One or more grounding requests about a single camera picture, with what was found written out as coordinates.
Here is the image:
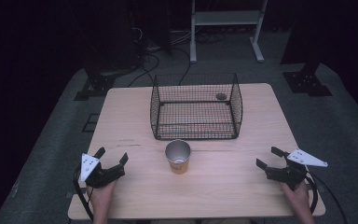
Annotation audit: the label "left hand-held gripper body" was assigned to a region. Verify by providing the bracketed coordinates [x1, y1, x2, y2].
[79, 153, 126, 189]

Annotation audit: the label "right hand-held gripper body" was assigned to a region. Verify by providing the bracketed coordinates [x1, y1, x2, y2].
[265, 147, 329, 191]

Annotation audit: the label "metal cup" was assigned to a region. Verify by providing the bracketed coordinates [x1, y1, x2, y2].
[164, 138, 192, 175]

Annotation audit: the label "black wire mesh basket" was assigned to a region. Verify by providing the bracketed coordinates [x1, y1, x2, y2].
[149, 72, 244, 141]

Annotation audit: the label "person's left hand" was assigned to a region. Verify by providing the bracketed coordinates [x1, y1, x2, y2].
[86, 180, 117, 217]

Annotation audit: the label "person's right hand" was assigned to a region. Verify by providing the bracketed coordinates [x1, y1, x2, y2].
[281, 181, 312, 217]

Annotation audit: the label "white metal stand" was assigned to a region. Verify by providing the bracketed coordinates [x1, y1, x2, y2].
[189, 0, 269, 64]

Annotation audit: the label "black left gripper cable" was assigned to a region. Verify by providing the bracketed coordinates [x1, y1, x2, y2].
[72, 166, 95, 222]

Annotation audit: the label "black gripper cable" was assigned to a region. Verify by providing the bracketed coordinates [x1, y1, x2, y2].
[72, 166, 95, 222]
[304, 171, 350, 224]

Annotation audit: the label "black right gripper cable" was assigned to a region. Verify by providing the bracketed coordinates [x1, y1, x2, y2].
[304, 171, 350, 224]

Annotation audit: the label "black stand base plate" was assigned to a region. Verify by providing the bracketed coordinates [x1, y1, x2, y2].
[282, 70, 334, 98]
[73, 74, 117, 102]

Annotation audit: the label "black floor cables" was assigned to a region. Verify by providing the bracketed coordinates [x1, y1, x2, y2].
[126, 27, 227, 89]

